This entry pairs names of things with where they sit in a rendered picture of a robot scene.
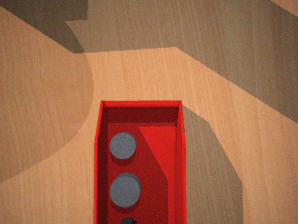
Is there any red bin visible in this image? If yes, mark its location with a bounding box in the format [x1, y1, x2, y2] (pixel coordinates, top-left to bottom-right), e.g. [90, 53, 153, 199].
[94, 100, 186, 224]

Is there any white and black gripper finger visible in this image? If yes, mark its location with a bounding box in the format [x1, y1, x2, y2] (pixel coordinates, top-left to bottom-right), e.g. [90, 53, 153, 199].
[121, 218, 137, 224]

